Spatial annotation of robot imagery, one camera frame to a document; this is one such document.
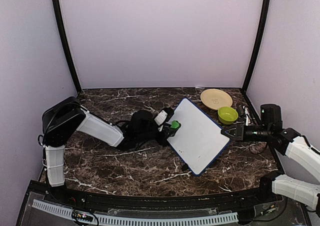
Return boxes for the green bone shaped eraser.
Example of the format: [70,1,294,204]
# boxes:
[170,120,181,130]

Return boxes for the lime green bowl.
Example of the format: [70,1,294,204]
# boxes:
[217,106,239,125]

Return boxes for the blue framed whiteboard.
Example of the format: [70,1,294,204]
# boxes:
[167,98,231,176]

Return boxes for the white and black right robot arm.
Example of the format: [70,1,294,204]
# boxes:
[221,104,320,214]

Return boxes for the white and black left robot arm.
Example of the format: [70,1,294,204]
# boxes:
[37,96,181,204]

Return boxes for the black whiteboard stand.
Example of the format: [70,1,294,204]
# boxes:
[181,163,188,172]

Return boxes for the beige plate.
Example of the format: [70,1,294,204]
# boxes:
[200,88,233,111]

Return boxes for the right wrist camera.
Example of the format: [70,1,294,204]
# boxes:
[235,105,255,126]

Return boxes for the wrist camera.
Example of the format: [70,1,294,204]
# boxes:
[153,107,174,132]
[235,105,255,126]

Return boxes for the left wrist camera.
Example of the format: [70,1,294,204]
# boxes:
[153,107,174,132]

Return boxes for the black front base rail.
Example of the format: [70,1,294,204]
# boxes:
[29,179,286,213]

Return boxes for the white slotted cable duct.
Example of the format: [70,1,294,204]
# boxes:
[31,199,239,226]

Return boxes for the black right frame post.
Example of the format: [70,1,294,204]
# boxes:
[241,0,271,94]

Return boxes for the black frame post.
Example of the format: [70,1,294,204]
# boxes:
[51,0,82,94]
[241,0,271,94]

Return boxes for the black left frame post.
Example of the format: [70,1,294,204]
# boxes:
[51,0,82,94]

